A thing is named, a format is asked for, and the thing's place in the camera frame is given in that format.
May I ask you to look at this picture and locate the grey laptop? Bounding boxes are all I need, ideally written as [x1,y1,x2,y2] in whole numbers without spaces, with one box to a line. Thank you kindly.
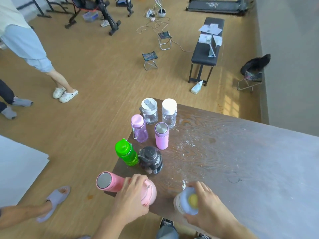
[208,34,218,58]

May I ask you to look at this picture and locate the black red exercise machine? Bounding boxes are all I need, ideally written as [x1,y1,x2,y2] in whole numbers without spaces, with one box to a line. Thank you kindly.
[64,0,122,37]

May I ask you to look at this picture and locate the white flat board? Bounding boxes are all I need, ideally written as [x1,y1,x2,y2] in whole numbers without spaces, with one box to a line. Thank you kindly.
[0,135,50,208]

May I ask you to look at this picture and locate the black metal exercise frame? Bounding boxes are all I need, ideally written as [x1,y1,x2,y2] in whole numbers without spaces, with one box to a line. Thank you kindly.
[29,0,75,19]

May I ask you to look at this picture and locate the purple translucent water bottle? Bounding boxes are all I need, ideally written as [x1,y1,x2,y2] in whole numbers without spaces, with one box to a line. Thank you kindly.
[131,114,149,143]

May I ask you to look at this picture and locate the patterned folding stool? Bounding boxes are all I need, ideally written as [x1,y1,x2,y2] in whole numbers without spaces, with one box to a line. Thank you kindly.
[142,51,159,72]
[158,31,172,51]

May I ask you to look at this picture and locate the person's left hand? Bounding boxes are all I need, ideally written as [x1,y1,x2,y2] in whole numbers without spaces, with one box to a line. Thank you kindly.
[110,174,150,226]

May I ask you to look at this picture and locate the folding stool with black bag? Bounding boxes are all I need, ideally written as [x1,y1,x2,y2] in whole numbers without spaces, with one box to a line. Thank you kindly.
[236,54,271,93]

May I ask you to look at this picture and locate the clear bottle light blue lid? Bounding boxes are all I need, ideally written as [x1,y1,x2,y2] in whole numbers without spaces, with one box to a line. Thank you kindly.
[173,187,200,216]

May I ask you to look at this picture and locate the person's blue jeans leg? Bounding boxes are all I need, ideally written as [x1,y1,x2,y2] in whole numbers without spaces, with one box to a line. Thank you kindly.
[156,225,180,239]

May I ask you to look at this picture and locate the white cable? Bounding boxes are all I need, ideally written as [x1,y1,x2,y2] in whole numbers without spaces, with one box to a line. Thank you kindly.
[136,17,195,53]

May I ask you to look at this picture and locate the black water bottle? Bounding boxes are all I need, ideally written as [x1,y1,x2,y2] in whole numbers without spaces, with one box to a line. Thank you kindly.
[138,146,164,175]

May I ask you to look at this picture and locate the clear plastic box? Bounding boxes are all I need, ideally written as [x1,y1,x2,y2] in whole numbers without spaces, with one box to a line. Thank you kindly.
[82,10,99,23]

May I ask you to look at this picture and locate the person's right hand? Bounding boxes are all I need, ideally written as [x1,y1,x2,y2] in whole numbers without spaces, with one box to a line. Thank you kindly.
[184,181,240,232]

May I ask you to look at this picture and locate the person's right forearm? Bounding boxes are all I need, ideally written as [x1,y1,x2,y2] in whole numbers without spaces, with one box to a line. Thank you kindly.
[215,221,258,239]

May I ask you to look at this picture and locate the person's left forearm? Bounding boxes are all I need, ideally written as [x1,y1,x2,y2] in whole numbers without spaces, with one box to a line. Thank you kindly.
[92,214,132,239]

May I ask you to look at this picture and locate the large pink steel-lid thermos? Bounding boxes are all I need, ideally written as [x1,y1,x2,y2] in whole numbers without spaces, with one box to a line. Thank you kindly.
[96,171,125,193]

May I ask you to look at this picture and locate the white papers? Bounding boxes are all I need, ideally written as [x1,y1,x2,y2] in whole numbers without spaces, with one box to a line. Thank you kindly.
[198,23,223,47]

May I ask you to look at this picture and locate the pink bottle with handle lid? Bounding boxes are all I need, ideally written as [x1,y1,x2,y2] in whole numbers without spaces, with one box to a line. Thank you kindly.
[124,178,157,207]

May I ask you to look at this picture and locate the black padded bench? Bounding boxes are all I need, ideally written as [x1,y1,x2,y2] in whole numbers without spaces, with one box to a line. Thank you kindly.
[188,17,225,86]

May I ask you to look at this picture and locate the clear bottle white round lid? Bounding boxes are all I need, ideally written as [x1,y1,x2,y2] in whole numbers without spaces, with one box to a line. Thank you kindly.
[162,98,178,130]

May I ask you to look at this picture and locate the black treadmill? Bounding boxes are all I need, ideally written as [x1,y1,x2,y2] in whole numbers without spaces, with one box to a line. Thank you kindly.
[185,0,255,17]

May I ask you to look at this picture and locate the white tissue box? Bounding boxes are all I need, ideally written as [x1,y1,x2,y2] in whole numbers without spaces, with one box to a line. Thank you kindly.
[190,80,204,95]

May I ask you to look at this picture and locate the green water bottle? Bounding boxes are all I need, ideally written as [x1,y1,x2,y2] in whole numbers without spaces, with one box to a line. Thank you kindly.
[115,138,139,167]

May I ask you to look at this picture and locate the clear bottle white flip lid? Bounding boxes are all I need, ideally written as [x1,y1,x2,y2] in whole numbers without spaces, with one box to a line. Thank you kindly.
[139,98,159,125]

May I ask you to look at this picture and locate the black exercise stand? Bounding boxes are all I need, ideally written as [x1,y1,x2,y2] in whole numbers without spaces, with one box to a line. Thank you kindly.
[114,0,134,18]

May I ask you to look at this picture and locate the small pink steel-lid thermos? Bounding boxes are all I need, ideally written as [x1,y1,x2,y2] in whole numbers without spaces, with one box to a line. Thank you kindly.
[154,122,169,150]

